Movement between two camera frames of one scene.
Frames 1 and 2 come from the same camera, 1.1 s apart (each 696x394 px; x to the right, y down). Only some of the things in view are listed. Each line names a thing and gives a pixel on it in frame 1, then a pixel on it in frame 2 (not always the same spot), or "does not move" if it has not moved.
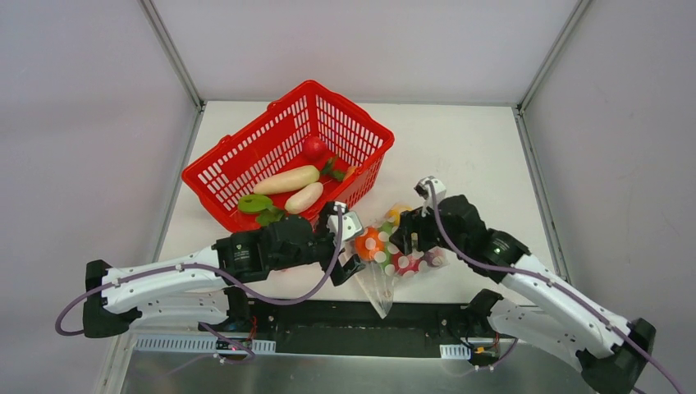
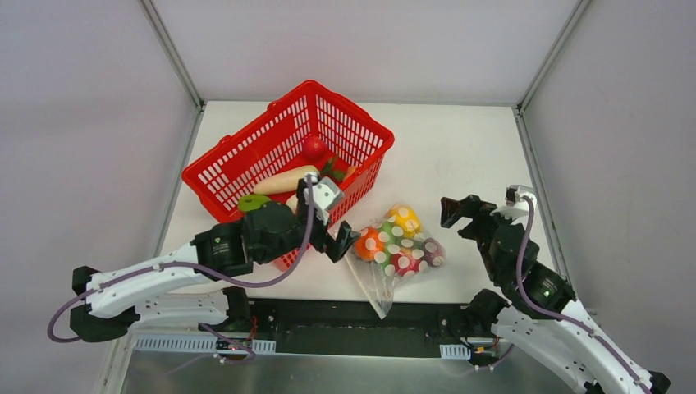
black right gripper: (411, 232) → (480, 221)
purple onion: (435, 257) does not move
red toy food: (402, 263) does not move
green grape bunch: (386, 231) does not move
